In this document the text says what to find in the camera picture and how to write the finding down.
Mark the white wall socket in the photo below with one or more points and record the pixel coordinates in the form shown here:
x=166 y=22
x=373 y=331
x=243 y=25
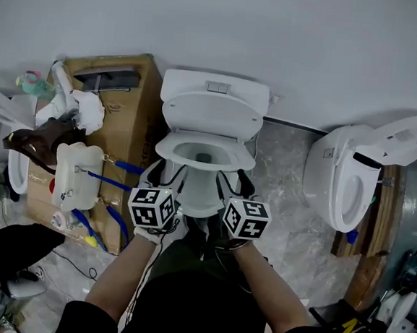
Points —
x=275 y=98

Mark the wooden slat platform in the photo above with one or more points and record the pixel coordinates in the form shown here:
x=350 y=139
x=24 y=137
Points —
x=385 y=221

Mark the large cardboard box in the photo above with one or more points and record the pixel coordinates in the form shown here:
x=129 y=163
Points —
x=125 y=126

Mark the green spray bottle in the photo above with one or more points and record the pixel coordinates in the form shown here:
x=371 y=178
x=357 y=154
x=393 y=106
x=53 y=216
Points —
x=34 y=85

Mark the metal water valve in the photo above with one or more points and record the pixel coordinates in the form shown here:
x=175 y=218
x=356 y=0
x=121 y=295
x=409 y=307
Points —
x=386 y=181

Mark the brown leather bag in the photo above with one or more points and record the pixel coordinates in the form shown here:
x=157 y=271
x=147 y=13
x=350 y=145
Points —
x=40 y=142

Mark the small green item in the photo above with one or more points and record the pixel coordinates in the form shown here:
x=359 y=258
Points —
x=373 y=200

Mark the person's left forearm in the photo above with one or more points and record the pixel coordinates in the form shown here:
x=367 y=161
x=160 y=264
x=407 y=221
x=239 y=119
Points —
x=119 y=277

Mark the small blue item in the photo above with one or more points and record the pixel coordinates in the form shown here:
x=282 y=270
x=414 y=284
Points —
x=352 y=236

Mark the black power tool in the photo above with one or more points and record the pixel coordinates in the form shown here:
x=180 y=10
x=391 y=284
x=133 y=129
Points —
x=415 y=269

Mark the small red item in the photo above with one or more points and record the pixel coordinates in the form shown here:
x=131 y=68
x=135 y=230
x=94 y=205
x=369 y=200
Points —
x=52 y=185

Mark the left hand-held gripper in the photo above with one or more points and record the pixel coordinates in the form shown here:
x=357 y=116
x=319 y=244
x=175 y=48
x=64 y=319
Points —
x=150 y=208

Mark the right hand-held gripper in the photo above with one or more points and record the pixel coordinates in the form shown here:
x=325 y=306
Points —
x=247 y=220

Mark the white rounded device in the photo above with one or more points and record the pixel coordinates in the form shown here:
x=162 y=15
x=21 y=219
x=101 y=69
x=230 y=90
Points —
x=399 y=311

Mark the person's black shirt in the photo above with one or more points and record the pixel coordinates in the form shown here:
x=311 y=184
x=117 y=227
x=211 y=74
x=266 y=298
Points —
x=198 y=319

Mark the white toilet lid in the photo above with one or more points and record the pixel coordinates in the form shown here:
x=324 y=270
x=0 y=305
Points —
x=213 y=113

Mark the person's right forearm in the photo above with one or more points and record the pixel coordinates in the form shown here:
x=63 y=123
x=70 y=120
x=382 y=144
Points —
x=270 y=291

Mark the white toilet with tank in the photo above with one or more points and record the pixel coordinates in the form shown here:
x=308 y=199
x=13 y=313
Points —
x=199 y=194

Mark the white smart toilet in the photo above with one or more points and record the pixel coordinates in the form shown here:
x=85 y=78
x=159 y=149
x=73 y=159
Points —
x=323 y=179

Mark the person's dark trousers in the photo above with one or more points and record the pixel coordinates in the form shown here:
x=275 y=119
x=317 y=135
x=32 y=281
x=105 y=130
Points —
x=186 y=260

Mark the dark grey flat panel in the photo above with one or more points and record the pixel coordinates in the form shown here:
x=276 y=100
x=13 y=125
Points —
x=107 y=79

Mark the black toolbox with yellow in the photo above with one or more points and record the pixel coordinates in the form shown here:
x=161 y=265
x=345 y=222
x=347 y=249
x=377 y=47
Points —
x=350 y=327

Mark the small pink white bottle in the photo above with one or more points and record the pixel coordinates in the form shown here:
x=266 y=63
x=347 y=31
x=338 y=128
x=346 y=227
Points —
x=62 y=221

